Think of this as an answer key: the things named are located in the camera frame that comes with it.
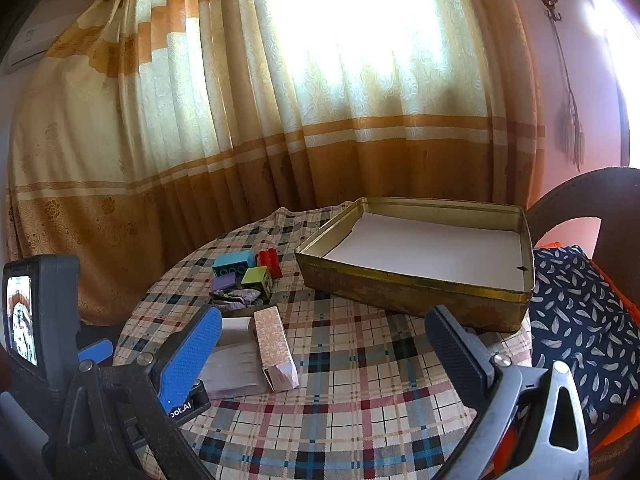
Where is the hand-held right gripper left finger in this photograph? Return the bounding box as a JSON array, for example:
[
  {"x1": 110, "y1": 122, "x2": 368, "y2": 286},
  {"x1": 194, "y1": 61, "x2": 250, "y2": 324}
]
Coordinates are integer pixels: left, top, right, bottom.
[{"x1": 42, "y1": 304, "x2": 223, "y2": 480}]

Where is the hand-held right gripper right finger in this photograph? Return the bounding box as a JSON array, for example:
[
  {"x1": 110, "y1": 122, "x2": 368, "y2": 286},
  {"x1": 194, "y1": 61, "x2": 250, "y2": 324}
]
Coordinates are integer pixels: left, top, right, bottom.
[{"x1": 424, "y1": 304, "x2": 592, "y2": 480}]

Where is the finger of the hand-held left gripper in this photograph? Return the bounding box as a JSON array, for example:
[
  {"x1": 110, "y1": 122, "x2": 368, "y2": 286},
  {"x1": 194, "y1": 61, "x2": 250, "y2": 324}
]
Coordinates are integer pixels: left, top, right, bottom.
[{"x1": 76, "y1": 337, "x2": 115, "y2": 367}]

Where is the clear plastic case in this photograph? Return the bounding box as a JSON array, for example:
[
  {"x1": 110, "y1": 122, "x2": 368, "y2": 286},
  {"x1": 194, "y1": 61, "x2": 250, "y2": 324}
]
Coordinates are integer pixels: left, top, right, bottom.
[{"x1": 197, "y1": 340, "x2": 269, "y2": 401}]

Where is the grey cloth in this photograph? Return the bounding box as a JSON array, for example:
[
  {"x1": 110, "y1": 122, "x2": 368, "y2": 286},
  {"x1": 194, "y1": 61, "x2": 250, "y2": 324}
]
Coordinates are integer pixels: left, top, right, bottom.
[{"x1": 209, "y1": 287, "x2": 263, "y2": 313}]

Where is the gold tin box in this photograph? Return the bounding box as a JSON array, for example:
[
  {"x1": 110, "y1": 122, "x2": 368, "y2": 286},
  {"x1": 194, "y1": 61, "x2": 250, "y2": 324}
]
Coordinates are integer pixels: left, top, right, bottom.
[{"x1": 294, "y1": 196, "x2": 535, "y2": 335}]

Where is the pink patterned box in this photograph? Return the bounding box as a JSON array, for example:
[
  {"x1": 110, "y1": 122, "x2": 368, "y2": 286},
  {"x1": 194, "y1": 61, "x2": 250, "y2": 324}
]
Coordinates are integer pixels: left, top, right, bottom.
[{"x1": 252, "y1": 305, "x2": 301, "y2": 394}]

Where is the green toy block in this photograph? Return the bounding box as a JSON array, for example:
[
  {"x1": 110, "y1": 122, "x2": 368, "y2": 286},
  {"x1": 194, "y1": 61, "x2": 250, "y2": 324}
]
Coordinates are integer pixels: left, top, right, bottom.
[{"x1": 241, "y1": 266, "x2": 275, "y2": 303}]

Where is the teal toy block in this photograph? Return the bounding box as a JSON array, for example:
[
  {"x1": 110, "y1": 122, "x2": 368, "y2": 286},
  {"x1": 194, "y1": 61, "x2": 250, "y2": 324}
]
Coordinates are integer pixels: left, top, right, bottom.
[{"x1": 212, "y1": 252, "x2": 257, "y2": 278}]

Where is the red toy block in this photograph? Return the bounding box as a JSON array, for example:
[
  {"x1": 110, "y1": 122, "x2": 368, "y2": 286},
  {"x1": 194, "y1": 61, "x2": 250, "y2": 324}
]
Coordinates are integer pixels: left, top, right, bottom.
[{"x1": 257, "y1": 249, "x2": 283, "y2": 279}]

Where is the white paper liner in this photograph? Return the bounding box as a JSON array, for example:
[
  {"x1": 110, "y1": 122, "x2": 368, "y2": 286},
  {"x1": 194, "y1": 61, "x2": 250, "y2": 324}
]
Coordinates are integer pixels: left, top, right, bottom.
[{"x1": 322, "y1": 211, "x2": 526, "y2": 293}]

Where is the plaid tablecloth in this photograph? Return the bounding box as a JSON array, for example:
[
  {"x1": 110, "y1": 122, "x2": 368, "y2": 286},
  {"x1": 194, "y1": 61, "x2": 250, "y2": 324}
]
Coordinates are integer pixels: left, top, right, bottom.
[{"x1": 112, "y1": 204, "x2": 533, "y2": 480}]

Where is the navy feather print cushion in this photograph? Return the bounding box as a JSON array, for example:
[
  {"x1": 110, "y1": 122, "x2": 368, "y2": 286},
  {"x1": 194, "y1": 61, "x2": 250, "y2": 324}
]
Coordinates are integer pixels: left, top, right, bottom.
[{"x1": 529, "y1": 245, "x2": 640, "y2": 433}]

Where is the orange cloth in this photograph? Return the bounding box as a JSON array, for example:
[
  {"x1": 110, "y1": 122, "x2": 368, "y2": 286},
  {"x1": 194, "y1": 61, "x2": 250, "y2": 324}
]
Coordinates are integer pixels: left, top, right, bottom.
[{"x1": 492, "y1": 242, "x2": 640, "y2": 480}]

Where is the brown wicker chair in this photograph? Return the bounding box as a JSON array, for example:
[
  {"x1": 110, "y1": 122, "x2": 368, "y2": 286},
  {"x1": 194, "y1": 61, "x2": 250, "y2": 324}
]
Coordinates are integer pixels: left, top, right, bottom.
[{"x1": 525, "y1": 166, "x2": 640, "y2": 480}]

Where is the cream and orange curtain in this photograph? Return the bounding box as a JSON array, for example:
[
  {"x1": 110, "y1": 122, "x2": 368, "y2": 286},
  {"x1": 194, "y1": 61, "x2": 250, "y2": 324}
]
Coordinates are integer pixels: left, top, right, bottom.
[{"x1": 5, "y1": 0, "x2": 546, "y2": 326}]

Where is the white air conditioner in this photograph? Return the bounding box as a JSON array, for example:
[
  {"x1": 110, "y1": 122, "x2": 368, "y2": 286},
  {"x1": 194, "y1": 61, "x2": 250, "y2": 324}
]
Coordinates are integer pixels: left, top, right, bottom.
[{"x1": 6, "y1": 7, "x2": 68, "y2": 68}]

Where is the tasselled curtain rope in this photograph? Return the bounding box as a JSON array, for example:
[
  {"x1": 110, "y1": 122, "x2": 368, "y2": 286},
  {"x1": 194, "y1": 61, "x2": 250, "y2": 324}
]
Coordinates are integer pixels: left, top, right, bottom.
[{"x1": 550, "y1": 20, "x2": 587, "y2": 172}]

